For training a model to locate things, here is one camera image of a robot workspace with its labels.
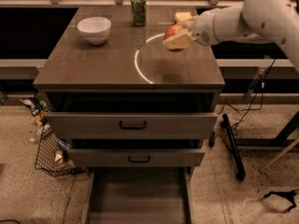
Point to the grey drawer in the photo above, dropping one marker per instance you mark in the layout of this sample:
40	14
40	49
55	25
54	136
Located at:
135	153
71	125
139	196

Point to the top grey drawer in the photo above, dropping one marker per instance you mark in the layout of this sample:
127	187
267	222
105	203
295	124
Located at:
71	125

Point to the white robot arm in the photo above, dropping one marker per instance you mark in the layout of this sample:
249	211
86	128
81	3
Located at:
253	22

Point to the black wire basket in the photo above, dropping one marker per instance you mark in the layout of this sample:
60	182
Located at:
51	159

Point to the bottom grey drawer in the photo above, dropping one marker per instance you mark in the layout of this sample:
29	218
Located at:
139	196

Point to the white bowl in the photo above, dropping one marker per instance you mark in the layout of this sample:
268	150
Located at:
95	30

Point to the black table leg bar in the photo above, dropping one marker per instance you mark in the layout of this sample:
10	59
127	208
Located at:
240	174

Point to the green soda can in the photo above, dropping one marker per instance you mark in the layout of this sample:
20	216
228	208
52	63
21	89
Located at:
138	12

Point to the snack bags pile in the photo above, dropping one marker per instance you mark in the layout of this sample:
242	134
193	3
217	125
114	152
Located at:
38	108

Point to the yellow sponge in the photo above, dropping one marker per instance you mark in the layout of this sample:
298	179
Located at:
182	16

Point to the grey drawer cabinet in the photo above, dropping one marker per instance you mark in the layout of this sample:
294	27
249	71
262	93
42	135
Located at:
130	73

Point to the red apple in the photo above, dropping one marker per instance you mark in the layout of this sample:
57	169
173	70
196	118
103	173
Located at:
171	41

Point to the middle grey drawer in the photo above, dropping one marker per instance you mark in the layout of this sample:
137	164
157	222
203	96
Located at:
135	153

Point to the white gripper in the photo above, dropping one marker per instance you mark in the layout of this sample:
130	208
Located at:
203	28

